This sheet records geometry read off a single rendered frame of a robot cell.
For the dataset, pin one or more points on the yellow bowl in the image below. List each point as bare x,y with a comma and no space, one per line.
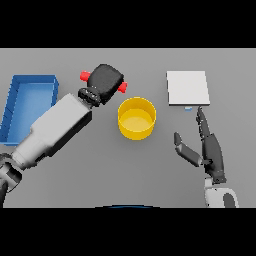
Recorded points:
136,121

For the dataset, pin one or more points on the blue tray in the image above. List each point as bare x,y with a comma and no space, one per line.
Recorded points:
29,105

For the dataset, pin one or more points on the red beaker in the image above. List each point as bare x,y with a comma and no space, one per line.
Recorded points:
84,76

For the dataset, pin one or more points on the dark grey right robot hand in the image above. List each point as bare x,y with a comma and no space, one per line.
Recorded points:
211,151

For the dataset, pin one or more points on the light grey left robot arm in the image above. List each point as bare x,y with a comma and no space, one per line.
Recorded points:
55,128

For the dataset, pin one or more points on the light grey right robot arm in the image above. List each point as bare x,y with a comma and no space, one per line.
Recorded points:
220,197

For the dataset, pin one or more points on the pale square measuring scale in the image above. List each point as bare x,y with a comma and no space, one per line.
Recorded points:
188,88

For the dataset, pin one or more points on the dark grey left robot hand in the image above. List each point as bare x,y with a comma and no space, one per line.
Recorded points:
105,81

